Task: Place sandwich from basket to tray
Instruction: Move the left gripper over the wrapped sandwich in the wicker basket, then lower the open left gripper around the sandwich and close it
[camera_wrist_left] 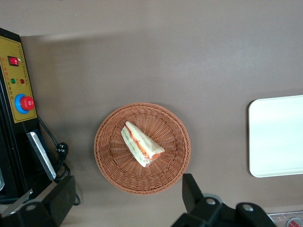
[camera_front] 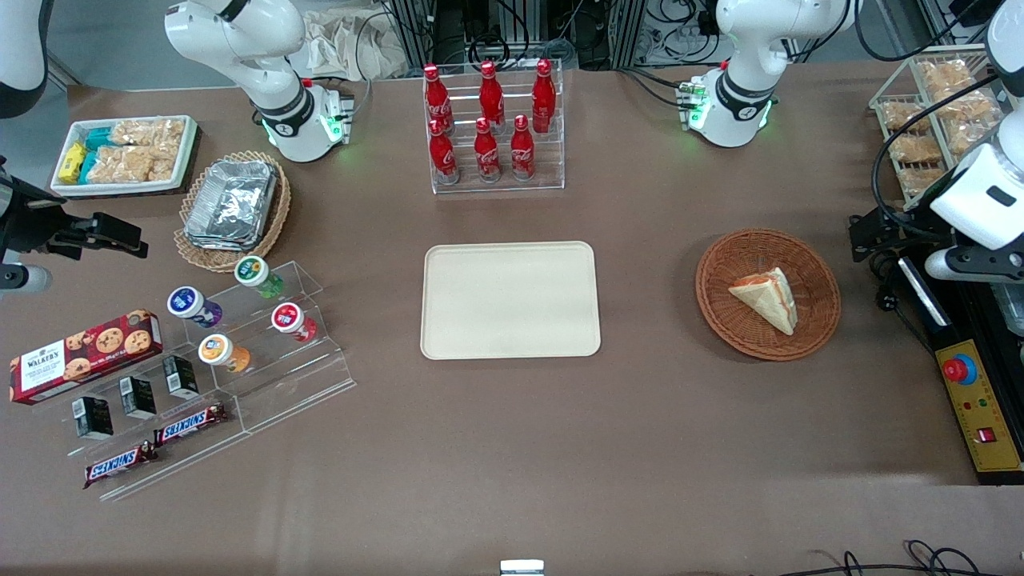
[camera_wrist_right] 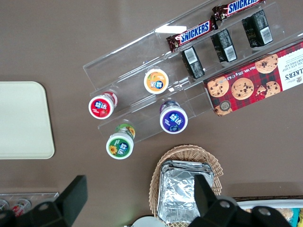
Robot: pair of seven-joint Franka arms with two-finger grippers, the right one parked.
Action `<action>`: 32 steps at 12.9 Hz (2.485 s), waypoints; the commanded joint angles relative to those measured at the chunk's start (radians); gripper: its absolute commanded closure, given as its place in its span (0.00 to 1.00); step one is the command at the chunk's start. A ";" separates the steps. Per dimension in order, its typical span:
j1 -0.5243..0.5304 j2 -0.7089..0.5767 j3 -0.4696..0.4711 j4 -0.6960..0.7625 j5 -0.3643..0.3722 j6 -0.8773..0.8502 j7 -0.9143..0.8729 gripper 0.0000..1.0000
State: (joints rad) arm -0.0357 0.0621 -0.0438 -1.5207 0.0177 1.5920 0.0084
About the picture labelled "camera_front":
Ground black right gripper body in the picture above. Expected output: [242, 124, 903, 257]
[0, 157, 97, 268]

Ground brown round wicker basket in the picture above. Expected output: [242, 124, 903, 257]
[694, 229, 842, 362]

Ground triangle sandwich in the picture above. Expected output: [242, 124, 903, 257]
[727, 267, 799, 336]

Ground black base cables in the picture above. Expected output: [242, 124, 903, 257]
[616, 67, 689, 110]

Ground black floor cable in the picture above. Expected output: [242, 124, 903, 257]
[750, 539, 1024, 576]

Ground stack of foil trays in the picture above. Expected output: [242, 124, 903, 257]
[183, 159, 279, 252]

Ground green drink cup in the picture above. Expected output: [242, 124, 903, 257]
[234, 254, 286, 300]

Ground bagged pastry snack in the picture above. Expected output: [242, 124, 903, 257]
[887, 134, 944, 166]
[947, 120, 1002, 154]
[899, 166, 950, 198]
[939, 89, 1002, 126]
[879, 99, 934, 134]
[918, 59, 978, 94]

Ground white rectangular snack tray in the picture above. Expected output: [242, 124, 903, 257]
[50, 114, 199, 198]

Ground purple drink cup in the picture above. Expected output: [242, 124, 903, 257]
[166, 285, 224, 329]

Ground tan oval wicker basket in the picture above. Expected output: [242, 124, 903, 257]
[174, 150, 293, 274]

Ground aluminium frame rack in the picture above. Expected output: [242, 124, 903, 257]
[382, 0, 721, 71]

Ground beige plastic tray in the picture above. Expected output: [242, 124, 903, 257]
[421, 241, 602, 362]

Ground yellow emergency stop box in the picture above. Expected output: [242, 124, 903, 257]
[934, 339, 1024, 486]

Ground clear acrylic stepped stand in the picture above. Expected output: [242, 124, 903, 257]
[66, 259, 358, 503]

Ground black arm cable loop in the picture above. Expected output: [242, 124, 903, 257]
[871, 74, 1003, 241]

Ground red Walkers cookie box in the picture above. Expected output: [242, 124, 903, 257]
[8, 309, 165, 406]

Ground small black box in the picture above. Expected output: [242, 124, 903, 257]
[71, 394, 115, 441]
[118, 375, 158, 421]
[162, 354, 200, 401]

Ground white wire rack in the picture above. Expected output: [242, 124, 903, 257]
[868, 43, 1011, 211]

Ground Snickers chocolate bar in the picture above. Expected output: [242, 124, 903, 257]
[153, 402, 229, 447]
[82, 441, 158, 490]

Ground clear acrylic bottle rack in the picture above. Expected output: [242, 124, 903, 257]
[423, 58, 566, 196]

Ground crumpled clear plastic bag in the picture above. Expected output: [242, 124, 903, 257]
[303, 6, 410, 82]

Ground orange drink cup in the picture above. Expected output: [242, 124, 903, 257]
[197, 332, 252, 375]

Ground red cola bottle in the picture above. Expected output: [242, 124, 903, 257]
[479, 61, 506, 133]
[510, 114, 536, 182]
[423, 64, 454, 135]
[429, 118, 459, 186]
[532, 58, 558, 134]
[474, 118, 502, 183]

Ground red drink cup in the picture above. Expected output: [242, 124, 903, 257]
[270, 301, 319, 344]

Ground clear bag of rice crackers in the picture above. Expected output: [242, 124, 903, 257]
[109, 118, 186, 150]
[86, 145, 178, 186]

